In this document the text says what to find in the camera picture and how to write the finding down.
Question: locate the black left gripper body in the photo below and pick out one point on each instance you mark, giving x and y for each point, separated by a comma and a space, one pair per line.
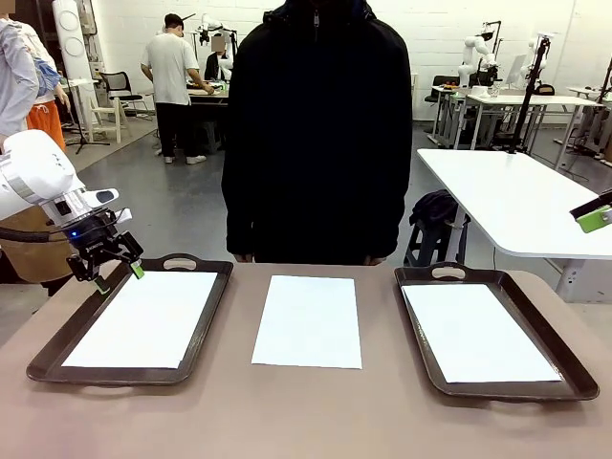
95, 239

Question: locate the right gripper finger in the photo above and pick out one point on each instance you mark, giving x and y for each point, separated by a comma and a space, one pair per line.
597, 203
595, 219

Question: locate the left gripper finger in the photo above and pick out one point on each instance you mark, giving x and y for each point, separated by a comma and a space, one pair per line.
86, 268
130, 251

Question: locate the white A4 paper sheet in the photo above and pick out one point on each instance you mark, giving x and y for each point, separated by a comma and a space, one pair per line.
478, 334
143, 320

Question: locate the person's left forearm black sleeve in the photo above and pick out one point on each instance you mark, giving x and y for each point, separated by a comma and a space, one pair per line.
389, 225

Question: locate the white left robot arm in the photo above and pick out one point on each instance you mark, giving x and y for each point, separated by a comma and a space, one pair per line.
33, 177

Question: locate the person's right forearm black sleeve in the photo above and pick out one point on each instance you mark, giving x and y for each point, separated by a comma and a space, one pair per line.
239, 225

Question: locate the person's right hand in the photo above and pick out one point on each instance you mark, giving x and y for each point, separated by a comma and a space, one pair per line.
244, 258

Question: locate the person's left hand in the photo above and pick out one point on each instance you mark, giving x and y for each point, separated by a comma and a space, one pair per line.
375, 260

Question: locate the brown fabric panel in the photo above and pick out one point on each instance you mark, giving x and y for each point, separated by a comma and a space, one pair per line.
28, 258

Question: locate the large white table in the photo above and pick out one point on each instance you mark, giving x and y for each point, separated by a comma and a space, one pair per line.
502, 191

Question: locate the black floor stand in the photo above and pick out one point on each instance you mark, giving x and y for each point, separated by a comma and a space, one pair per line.
82, 138

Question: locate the dark brown serving tray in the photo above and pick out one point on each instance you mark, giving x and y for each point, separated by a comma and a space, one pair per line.
43, 368
581, 382

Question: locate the white workbench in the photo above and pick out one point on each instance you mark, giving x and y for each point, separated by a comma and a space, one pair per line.
526, 99

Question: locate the white wooden chair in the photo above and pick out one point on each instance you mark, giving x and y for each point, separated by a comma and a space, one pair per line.
107, 112

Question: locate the black tall tripod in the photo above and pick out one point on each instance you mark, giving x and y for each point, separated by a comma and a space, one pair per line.
528, 95

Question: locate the white monitor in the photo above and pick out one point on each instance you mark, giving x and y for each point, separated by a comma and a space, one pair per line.
516, 69

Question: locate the black office chair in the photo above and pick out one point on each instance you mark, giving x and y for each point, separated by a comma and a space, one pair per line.
117, 81

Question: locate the black bag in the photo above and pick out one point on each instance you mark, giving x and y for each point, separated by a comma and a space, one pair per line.
435, 205

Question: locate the black step stool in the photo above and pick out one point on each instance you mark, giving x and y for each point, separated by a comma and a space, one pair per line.
425, 248

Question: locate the background work table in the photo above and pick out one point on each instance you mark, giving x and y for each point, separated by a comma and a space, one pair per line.
215, 95

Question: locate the figure in striped shirt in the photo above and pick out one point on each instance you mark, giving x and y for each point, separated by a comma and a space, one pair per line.
14, 72

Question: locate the man in white T-shirt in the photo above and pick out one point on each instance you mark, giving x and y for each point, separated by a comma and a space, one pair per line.
169, 67

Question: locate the white A4 paper stack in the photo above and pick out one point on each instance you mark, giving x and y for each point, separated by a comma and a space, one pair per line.
306, 325

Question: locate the white standing air conditioner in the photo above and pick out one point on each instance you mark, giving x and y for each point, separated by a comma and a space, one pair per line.
72, 43

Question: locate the seated person in dark top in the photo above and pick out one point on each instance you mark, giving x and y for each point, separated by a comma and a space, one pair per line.
217, 64

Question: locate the person in black jacket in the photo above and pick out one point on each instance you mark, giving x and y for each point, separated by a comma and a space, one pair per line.
315, 119

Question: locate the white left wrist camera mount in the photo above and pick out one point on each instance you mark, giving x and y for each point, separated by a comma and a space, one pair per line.
123, 216

